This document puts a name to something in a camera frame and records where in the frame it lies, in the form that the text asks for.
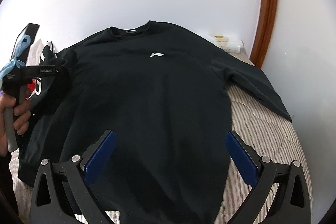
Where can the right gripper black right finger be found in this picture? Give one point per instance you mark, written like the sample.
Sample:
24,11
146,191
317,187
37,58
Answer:
291,203

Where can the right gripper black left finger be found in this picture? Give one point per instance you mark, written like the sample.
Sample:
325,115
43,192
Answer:
50,204

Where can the black sweatshirt with white logo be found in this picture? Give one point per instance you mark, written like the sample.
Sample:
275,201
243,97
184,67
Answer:
162,90

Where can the person's left hand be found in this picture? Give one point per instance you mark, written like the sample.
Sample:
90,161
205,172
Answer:
14,120

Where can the black white red bag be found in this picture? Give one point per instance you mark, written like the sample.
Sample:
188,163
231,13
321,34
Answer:
42,69

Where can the striped quilted bed cover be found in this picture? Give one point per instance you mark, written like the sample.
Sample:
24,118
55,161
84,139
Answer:
268,133

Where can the white rolled bedding with yellow print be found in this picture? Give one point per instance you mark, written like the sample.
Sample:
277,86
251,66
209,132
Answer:
228,44

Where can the brown wooden door frame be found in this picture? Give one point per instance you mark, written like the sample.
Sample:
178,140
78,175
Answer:
267,15

